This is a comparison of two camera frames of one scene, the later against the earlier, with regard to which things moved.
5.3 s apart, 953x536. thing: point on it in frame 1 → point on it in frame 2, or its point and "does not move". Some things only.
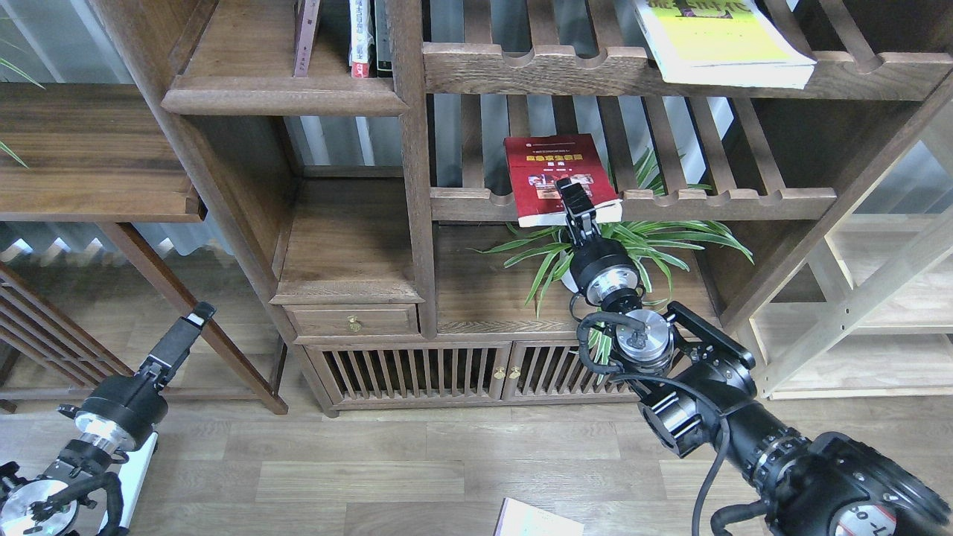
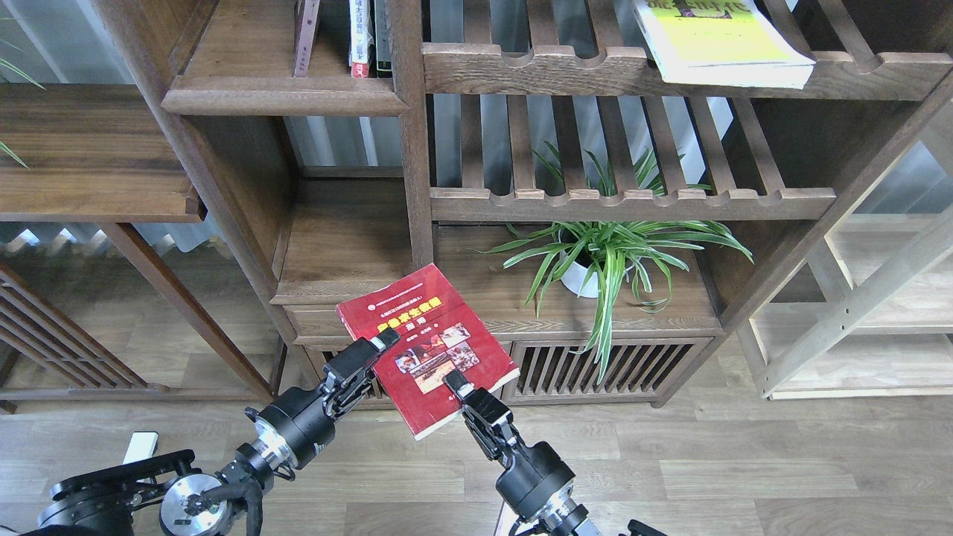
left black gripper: [119, 410] → [300, 424]
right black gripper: [606, 273] → [531, 474]
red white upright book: [361, 39] does not move
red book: [534, 164] → [438, 333]
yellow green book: [721, 42] does not move
